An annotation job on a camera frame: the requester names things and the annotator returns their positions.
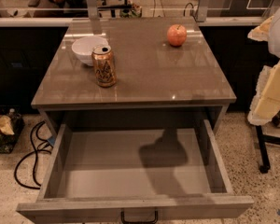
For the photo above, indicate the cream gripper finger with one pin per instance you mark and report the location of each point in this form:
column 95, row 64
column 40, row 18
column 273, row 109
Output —
column 261, row 32
column 266, row 102

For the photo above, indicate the red apple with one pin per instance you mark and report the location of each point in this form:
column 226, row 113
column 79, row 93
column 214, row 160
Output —
column 177, row 35

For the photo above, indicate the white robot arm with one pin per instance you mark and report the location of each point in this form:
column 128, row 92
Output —
column 274, row 36

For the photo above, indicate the grey cabinet with glossy top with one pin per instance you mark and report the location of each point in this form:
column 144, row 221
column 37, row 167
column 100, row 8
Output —
column 149, row 70

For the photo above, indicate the open grey top drawer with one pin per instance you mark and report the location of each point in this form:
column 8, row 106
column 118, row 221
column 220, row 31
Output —
column 93, row 176

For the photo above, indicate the orange soda can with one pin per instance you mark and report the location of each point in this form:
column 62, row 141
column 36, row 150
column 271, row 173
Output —
column 103, row 64

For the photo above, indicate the white ceramic bowl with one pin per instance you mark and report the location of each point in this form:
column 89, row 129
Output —
column 83, row 47

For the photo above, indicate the person in background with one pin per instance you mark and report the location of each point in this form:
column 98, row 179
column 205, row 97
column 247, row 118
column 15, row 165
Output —
column 54, row 8

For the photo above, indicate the bin of snack bags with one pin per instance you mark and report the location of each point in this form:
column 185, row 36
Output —
column 11, row 125

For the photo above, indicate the left metal post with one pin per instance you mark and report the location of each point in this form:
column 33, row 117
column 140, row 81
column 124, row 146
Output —
column 92, row 9

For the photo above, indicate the black drawer handle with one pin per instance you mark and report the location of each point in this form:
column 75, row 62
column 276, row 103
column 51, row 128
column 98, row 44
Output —
column 139, row 220

